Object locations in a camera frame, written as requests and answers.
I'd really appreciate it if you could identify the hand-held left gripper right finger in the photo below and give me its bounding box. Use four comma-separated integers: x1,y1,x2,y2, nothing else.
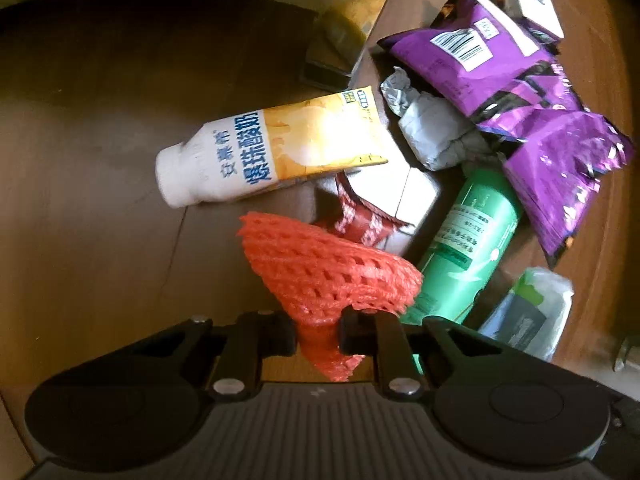
338,308,503,402

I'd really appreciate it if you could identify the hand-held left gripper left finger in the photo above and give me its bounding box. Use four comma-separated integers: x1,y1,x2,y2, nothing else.
107,311,297,402

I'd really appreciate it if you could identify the orange foam fruit net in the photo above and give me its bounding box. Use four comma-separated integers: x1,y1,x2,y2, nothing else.
237,211,424,382

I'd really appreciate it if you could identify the grey plastic bag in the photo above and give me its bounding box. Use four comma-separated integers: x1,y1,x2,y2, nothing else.
381,67,502,171

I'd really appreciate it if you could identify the red snack wrapper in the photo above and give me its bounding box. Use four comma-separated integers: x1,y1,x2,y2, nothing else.
312,172,412,247

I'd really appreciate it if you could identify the white flat carton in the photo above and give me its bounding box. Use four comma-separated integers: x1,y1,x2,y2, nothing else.
345,164,442,261

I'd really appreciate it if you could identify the green cylindrical can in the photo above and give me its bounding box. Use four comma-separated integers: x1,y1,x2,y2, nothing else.
400,168,524,377

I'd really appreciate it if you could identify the green white tissue pack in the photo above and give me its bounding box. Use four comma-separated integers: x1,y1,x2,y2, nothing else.
477,267,575,364

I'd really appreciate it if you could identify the white yellow yogurt bottle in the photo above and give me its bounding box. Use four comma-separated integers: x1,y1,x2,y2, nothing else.
155,85,390,209

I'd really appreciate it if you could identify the purple snack bag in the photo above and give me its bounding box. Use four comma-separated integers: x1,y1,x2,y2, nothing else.
501,109,637,262
474,57,587,137
377,0,562,117

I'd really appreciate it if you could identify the metal furniture foot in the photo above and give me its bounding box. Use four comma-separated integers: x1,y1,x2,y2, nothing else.
299,7,373,92

